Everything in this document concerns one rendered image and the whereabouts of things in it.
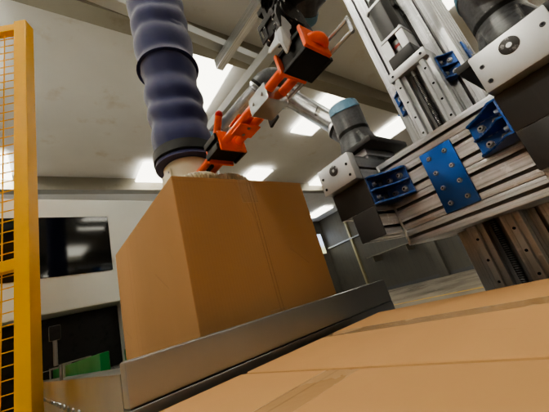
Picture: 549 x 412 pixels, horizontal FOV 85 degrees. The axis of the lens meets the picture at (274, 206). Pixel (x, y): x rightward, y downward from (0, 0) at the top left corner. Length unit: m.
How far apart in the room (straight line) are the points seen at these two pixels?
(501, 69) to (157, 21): 1.14
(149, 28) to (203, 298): 1.06
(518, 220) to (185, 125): 1.01
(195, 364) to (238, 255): 0.26
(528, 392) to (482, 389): 0.02
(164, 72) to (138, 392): 1.02
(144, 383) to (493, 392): 0.41
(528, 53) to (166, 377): 0.84
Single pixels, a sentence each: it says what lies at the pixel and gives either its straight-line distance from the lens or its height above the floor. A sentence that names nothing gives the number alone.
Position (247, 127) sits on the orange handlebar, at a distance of 0.79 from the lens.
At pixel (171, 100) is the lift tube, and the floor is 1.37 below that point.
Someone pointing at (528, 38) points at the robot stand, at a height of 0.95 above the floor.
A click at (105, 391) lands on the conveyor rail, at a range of 0.63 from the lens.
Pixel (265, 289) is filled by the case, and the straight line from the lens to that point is 0.71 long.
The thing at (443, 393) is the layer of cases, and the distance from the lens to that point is 0.25.
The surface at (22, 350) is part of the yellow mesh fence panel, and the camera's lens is 1.26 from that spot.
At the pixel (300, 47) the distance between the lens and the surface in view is 0.66.
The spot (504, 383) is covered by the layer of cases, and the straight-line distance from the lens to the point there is 0.25.
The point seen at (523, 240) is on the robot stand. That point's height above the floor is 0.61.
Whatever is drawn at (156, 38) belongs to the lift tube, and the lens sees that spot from 1.35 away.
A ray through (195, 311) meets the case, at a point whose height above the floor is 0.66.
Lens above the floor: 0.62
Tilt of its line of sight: 18 degrees up
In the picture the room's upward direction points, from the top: 17 degrees counter-clockwise
